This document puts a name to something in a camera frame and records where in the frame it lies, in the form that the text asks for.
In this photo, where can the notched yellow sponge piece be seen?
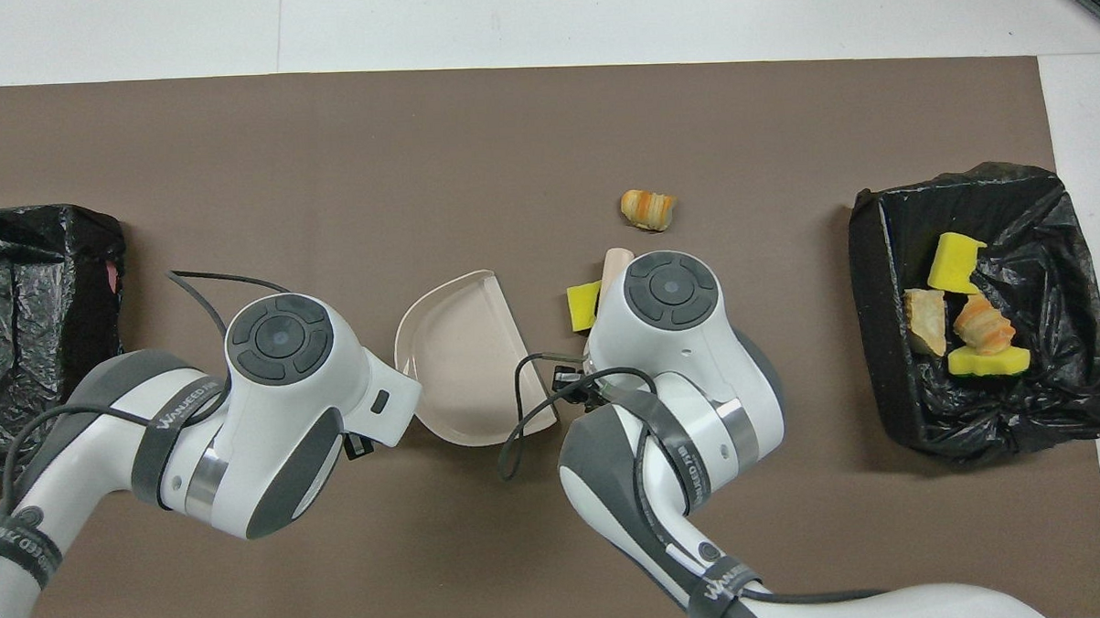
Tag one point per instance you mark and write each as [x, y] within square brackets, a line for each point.
[986, 362]

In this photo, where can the beige hand brush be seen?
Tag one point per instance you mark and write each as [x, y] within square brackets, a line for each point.
[614, 266]

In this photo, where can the brown table mat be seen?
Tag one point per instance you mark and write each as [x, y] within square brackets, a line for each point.
[417, 167]

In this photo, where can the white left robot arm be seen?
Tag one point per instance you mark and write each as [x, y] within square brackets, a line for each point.
[270, 419]

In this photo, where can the pale torn bread chunk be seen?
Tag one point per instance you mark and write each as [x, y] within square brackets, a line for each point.
[926, 323]

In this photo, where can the beige plastic dustpan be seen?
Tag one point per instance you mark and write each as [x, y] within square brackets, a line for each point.
[461, 367]

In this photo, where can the black bagged bin pink mark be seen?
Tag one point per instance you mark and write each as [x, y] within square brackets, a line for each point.
[19, 300]

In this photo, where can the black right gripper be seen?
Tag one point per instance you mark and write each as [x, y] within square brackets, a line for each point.
[571, 381]

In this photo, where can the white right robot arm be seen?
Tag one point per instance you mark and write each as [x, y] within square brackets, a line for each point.
[671, 369]

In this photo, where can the orange striped toy croissant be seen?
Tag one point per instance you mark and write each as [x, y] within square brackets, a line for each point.
[982, 326]

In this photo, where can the small torn croissant piece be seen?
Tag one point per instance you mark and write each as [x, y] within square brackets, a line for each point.
[647, 209]

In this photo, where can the yellow sponge wedge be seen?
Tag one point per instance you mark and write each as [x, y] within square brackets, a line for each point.
[582, 306]

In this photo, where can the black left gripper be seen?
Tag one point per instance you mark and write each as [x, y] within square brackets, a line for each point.
[357, 446]

